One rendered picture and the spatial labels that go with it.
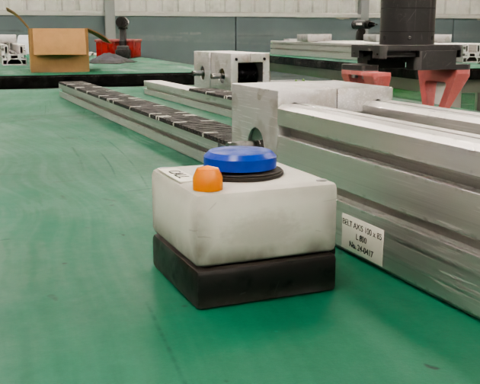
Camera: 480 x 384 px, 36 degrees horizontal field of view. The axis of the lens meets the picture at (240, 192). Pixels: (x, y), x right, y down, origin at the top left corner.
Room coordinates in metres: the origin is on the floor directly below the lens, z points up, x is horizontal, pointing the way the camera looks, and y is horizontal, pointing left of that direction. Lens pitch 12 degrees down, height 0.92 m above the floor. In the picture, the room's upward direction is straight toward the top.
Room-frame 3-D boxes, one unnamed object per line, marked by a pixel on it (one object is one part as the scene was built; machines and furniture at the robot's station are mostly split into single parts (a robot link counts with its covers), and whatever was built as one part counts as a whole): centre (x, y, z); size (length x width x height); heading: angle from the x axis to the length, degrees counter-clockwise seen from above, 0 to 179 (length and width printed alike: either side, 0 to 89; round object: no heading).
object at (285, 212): (0.41, -0.01, 0.81); 0.10 x 0.08 x 0.06; 113
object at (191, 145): (1.19, 0.19, 0.79); 0.96 x 0.04 x 0.03; 23
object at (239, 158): (0.40, 0.00, 0.84); 0.04 x 0.04 x 0.02
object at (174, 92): (1.26, 0.01, 0.79); 0.96 x 0.04 x 0.03; 23
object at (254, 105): (0.60, -0.05, 0.83); 0.12 x 0.09 x 0.10; 113
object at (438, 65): (0.82, -0.20, 0.85); 0.07 x 0.07 x 0.09; 23
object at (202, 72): (1.70, 0.06, 0.83); 0.11 x 0.10 x 0.10; 113
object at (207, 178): (0.36, 0.02, 0.85); 0.01 x 0.01 x 0.01
